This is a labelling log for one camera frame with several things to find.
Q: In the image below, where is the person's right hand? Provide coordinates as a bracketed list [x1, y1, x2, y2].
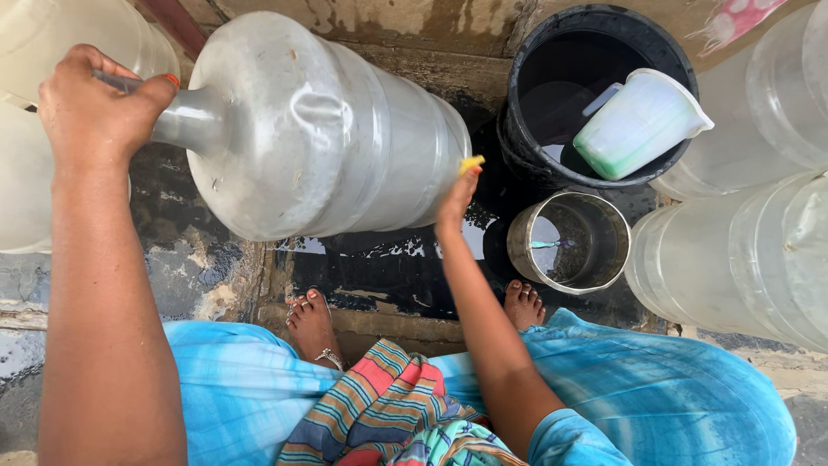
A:
[435, 165, 485, 235]

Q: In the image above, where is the person's left hand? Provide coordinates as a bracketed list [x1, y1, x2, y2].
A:
[38, 44, 181, 174]

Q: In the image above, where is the large translucent water jug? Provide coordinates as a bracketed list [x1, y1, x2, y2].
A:
[0, 100, 132, 255]
[0, 0, 181, 108]
[649, 42, 811, 202]
[745, 0, 828, 171]
[624, 170, 828, 354]
[150, 11, 473, 242]

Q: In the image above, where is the grey plastic stick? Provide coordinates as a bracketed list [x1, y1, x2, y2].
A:
[92, 69, 144, 93]

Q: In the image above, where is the black plastic bucket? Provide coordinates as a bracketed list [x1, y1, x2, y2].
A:
[497, 4, 700, 190]

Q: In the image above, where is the person's right foot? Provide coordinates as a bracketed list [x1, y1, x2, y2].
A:
[503, 280, 547, 331]

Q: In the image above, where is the person's foot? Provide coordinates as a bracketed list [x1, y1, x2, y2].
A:
[503, 280, 547, 331]
[285, 288, 348, 372]

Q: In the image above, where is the round steel pot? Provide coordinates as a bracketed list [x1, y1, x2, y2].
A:
[506, 191, 632, 296]

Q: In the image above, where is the white green plastic pitcher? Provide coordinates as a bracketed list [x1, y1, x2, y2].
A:
[572, 68, 715, 182]

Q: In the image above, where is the person's left foot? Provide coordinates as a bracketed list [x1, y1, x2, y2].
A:
[285, 288, 348, 372]

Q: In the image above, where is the striped multicolour cloth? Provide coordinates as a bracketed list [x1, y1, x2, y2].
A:
[277, 338, 529, 466]

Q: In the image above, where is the blue tie-dye dress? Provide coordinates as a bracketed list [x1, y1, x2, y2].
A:
[163, 308, 798, 466]

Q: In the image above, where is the pink spotted cloth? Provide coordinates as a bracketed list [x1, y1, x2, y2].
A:
[687, 0, 790, 57]

